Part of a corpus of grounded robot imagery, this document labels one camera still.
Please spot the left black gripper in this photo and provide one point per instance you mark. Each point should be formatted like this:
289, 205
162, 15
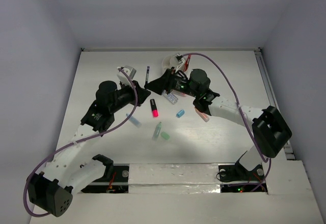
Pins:
137, 91

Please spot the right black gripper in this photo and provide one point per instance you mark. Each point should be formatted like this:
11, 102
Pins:
166, 82

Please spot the pink black highlighter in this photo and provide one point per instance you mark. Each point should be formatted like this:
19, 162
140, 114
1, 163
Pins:
154, 108

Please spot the dark blue pen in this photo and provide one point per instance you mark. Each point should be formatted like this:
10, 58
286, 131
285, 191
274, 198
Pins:
147, 76

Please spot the red pen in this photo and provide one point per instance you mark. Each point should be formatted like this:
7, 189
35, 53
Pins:
186, 65

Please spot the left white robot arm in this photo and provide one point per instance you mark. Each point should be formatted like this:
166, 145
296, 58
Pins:
68, 170

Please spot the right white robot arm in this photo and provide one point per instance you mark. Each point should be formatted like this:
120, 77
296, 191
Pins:
267, 126

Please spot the clear spray bottle blue cap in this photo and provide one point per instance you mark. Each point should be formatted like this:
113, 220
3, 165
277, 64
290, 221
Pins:
171, 97

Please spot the white round desk organizer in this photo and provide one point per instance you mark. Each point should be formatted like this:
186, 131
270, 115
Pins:
164, 65

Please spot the blue pastel highlighter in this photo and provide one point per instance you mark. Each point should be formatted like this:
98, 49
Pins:
134, 121

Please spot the blue marker cap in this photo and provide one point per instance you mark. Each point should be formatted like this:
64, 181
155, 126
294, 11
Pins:
180, 113

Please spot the green pastel highlighter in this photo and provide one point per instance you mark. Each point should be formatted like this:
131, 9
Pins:
157, 131

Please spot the green marker cap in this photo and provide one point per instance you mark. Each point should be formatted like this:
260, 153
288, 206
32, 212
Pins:
165, 136

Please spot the orange pastel highlighter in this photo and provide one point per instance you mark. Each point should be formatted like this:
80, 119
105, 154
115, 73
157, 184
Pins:
203, 116

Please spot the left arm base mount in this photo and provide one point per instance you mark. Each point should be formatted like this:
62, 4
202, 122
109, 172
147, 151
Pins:
116, 183

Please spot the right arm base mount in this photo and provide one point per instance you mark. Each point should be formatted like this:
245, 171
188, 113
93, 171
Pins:
234, 180

